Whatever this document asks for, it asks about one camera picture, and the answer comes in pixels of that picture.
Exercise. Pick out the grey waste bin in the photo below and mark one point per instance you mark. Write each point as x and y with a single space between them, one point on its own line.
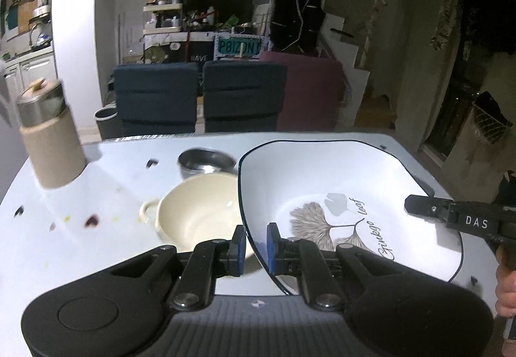
105 123

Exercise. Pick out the maroon chair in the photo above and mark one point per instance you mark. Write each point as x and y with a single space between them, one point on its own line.
314 91

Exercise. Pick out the cluttered white storage shelf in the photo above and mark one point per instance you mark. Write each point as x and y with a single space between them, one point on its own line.
161 31

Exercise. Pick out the dark blue chair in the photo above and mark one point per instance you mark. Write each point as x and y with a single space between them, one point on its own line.
157 99
242 99

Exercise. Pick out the white leaf print plate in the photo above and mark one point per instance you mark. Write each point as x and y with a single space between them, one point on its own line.
383 179

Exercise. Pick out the white staircase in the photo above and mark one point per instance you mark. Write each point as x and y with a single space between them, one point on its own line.
350 59

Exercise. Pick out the person's right hand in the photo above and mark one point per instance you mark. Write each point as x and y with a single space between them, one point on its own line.
507 288

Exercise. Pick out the round steel bowl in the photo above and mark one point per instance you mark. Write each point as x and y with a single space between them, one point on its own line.
205 161

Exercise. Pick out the beige canister with steel lid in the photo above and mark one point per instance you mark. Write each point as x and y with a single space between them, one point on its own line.
52 147

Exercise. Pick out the teal sign plate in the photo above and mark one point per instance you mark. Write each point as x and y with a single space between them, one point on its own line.
238 47

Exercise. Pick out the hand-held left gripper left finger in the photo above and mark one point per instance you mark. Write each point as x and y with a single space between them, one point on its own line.
240 252

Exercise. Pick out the white kitchen cabinets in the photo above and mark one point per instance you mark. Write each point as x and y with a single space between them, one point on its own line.
32 71

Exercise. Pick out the net basket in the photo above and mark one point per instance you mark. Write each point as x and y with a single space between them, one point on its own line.
490 119

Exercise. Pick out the black panel with white lines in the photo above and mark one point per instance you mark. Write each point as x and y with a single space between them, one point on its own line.
298 14

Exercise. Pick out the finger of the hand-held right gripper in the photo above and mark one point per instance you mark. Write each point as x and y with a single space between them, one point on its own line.
425 207

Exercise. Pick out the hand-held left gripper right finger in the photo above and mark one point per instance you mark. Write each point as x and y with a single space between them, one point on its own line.
272 250

